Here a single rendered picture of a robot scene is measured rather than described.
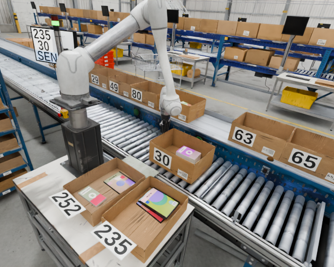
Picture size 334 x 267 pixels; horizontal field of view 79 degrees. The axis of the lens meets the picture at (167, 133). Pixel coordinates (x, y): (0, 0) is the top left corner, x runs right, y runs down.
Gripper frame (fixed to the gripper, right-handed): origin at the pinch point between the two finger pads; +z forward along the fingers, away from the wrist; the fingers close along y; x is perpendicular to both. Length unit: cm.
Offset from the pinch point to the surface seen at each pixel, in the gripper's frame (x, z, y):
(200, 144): 29.8, -2.3, -7.4
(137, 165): 2.3, 10.7, 32.5
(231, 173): 58, 11, -10
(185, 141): 16.8, 0.7, -7.3
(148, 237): 48, 10, 67
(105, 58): -477, 40, -280
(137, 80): -95, -15, -58
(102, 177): -3, 10, 58
